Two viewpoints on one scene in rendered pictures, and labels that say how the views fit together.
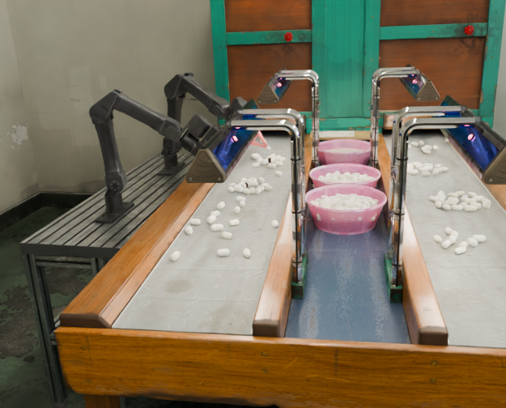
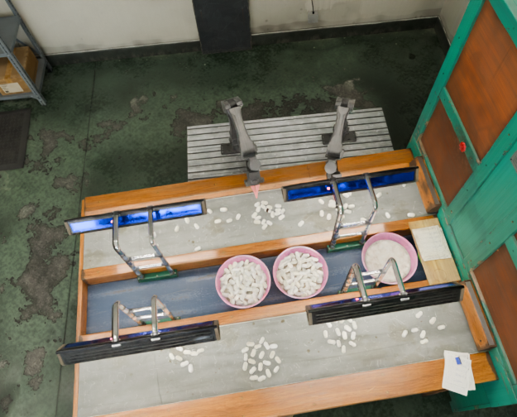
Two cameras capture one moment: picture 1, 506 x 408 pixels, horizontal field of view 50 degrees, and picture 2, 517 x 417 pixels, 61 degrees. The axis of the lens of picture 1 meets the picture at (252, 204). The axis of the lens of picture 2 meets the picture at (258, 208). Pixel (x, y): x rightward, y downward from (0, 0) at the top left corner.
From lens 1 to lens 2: 2.41 m
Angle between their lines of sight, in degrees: 67
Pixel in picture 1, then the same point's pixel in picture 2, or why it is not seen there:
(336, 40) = (485, 195)
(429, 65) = not seen: outside the picture
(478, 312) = (107, 362)
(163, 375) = not seen: hidden behind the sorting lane
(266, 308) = (93, 271)
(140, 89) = not seen: outside the picture
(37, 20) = not seen: outside the picture
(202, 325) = (88, 250)
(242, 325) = (89, 265)
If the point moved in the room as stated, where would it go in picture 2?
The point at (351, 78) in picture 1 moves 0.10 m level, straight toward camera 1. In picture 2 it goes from (475, 231) to (452, 234)
